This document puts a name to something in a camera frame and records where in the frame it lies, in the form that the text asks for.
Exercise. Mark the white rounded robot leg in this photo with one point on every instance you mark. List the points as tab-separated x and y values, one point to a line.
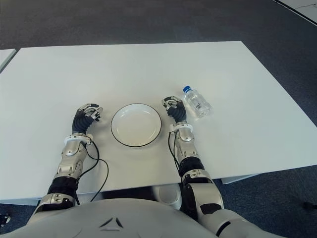
168	194

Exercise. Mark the grey robot torso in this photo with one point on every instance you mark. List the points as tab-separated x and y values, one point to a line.
111	220

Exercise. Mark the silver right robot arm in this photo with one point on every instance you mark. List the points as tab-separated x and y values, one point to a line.
195	173

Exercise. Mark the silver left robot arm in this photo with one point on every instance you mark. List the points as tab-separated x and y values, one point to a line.
71	153

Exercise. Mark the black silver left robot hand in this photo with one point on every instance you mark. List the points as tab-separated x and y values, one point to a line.
81	121

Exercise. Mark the black wheeled floor stand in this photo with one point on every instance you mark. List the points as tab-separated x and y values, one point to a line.
5	219

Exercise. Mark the clear water bottle blue cap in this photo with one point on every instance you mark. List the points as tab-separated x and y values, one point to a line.
199	102

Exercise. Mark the white plate black rim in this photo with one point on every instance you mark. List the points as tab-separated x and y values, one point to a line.
136	125

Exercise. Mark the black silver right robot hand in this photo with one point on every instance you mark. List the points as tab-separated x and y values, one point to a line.
178	111

